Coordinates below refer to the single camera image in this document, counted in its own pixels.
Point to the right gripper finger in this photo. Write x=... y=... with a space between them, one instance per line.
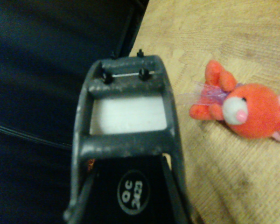
x=130 y=144

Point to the orange plush toy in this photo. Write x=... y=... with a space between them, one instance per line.
x=254 y=109

